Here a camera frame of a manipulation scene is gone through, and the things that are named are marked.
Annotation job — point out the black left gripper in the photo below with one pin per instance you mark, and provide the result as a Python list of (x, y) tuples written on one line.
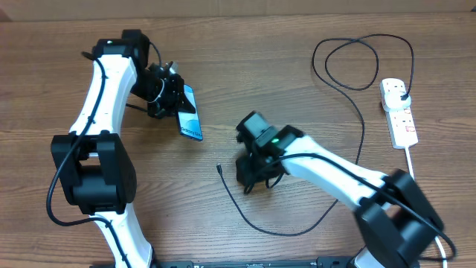
[(175, 103)]

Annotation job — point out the white power strip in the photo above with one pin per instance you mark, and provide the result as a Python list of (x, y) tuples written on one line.
[(400, 123)]

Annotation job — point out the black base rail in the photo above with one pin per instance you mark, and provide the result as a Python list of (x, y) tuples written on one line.
[(320, 262)]

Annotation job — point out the blue smartphone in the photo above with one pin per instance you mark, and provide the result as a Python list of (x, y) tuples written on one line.
[(188, 122)]

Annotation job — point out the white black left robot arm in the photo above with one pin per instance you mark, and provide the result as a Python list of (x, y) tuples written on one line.
[(93, 167)]

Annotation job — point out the white charger plug adapter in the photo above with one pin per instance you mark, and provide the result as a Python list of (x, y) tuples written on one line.
[(394, 101)]

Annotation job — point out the brown cardboard backdrop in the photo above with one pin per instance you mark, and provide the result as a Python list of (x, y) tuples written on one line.
[(64, 10)]

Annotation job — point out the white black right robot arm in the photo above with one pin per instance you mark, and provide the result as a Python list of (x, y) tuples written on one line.
[(396, 221)]

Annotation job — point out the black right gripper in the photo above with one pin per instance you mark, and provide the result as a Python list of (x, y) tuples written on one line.
[(245, 164)]

